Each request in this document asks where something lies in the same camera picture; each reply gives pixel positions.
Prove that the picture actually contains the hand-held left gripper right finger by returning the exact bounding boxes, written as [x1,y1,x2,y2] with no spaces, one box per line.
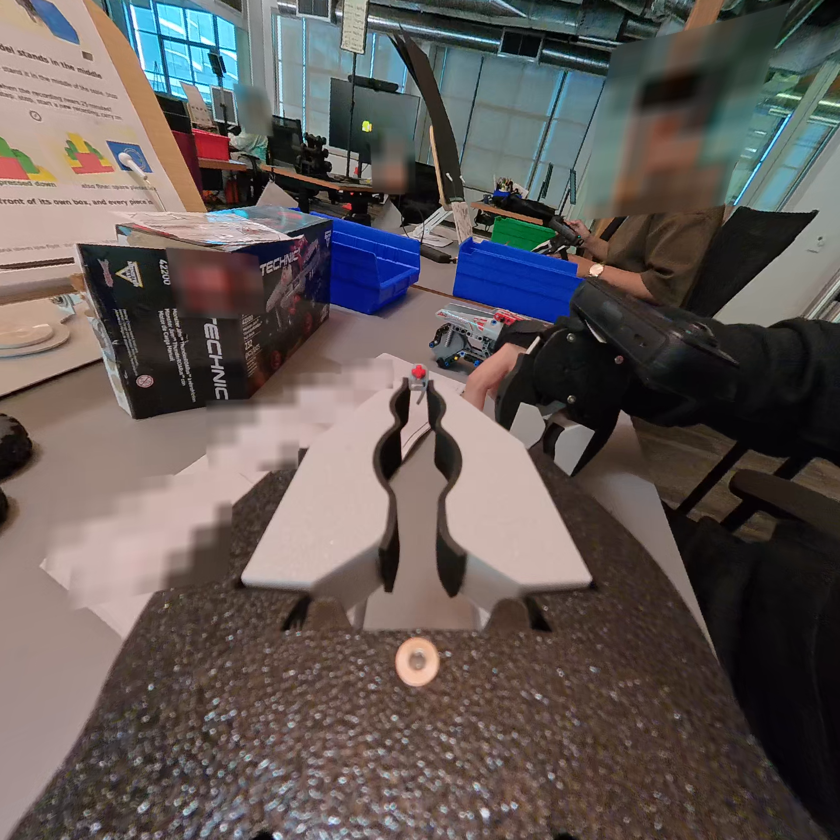
[428,382,595,626]

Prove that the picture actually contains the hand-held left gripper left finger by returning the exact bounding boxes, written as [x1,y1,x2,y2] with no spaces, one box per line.
[241,378,403,629]

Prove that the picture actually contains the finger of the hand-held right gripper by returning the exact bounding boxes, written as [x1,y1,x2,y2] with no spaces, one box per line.
[509,402,560,450]
[553,419,596,462]

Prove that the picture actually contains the blue plastic bin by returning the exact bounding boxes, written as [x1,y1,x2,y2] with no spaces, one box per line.
[307,210,422,317]
[453,236,586,324]

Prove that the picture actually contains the person's right forearm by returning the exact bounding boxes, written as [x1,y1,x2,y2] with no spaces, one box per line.
[620,317,840,462]

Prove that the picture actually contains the wooden background desk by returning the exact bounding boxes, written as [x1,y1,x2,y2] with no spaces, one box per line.
[197,156,382,221]

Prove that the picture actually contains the person's right hand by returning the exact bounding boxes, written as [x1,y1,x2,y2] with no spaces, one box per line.
[461,341,527,413]

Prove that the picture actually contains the partly built toy truck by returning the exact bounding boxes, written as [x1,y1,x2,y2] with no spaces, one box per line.
[428,304,560,378]

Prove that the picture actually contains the black office chair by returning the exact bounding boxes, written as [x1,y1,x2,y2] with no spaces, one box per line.
[663,206,840,534]

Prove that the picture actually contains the green plastic bin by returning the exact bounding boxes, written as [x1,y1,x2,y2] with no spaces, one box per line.
[490,215,560,255]

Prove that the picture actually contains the white instruction booklet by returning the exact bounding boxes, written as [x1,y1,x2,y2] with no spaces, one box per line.
[39,354,473,641]

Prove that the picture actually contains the black toy box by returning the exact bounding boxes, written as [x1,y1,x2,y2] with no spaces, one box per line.
[74,205,333,421]

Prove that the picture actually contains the person's black clothing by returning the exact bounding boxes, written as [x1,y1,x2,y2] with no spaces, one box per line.
[676,518,840,828]

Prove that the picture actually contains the black curved panel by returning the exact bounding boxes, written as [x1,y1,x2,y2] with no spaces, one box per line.
[387,29,466,212]

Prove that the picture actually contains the white flat board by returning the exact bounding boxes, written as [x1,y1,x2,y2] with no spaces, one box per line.
[0,259,119,399]

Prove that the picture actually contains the white round stand base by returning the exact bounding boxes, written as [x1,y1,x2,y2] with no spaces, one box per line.
[0,314,72,359]

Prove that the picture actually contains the black monitor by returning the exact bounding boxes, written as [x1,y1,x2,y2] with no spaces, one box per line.
[328,77,422,185]

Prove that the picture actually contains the red plastic bin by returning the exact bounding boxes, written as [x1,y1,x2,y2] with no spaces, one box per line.
[172,128,232,162]

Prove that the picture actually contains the hanging white paper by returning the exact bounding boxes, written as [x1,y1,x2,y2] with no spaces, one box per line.
[339,0,370,55]

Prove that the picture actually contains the white instruction poster board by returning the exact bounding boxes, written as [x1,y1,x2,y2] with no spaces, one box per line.
[0,0,208,271]

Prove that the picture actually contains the white cable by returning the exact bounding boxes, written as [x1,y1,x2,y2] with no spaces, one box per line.
[121,152,165,212]

